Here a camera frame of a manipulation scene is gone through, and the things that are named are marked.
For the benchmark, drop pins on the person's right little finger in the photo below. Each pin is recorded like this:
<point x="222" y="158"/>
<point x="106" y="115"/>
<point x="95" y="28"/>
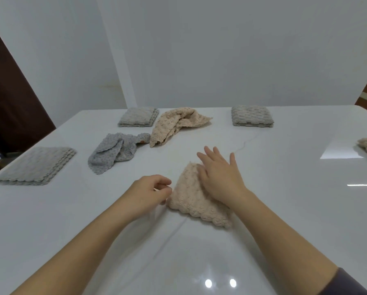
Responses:
<point x="233" y="162"/>

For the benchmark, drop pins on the folded grey bubble-textured cloth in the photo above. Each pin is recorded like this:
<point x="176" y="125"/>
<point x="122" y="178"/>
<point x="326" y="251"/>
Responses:
<point x="251" y="116"/>

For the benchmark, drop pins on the crumpled beige cloth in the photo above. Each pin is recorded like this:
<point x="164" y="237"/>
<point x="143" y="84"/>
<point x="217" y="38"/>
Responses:
<point x="171" y="124"/>

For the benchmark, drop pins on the person's right forearm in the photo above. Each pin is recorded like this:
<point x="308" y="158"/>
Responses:
<point x="281" y="233"/>

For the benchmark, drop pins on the person's right hand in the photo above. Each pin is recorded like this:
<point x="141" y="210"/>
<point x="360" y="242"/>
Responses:
<point x="221" y="178"/>

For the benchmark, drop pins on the person's left thumb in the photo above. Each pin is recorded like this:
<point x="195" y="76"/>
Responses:
<point x="166" y="193"/>

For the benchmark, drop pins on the grey purple sleeve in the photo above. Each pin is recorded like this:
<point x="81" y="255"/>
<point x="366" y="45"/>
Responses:
<point x="352" y="282"/>

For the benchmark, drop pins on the person's left forearm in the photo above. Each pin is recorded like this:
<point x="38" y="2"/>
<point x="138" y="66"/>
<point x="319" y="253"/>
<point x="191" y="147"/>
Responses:
<point x="79" y="248"/>

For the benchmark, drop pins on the large folded grey cloth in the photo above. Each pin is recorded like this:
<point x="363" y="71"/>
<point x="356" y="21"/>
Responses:
<point x="36" y="165"/>

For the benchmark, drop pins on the person's right middle finger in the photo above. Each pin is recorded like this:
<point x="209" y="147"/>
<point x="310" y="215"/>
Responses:
<point x="211" y="155"/>

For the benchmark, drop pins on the crumpled grey cloth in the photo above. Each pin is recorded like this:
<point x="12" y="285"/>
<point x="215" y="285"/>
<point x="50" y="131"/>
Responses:
<point x="115" y="150"/>

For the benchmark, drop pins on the person's right thumb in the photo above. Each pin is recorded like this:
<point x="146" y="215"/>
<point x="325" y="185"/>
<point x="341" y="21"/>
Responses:
<point x="202" y="175"/>

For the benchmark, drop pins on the dark brown door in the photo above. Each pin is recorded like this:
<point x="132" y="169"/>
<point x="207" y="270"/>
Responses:
<point x="11" y="98"/>

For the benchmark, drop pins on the person's left hand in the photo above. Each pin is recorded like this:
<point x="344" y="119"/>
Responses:
<point x="140" y="195"/>

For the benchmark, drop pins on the small folded light grey cloth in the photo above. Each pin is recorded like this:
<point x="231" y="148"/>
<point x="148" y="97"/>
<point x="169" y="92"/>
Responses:
<point x="138" y="116"/>

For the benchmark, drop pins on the beige cloth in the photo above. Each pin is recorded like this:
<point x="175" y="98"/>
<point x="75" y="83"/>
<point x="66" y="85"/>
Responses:
<point x="171" y="124"/>
<point x="198" y="201"/>

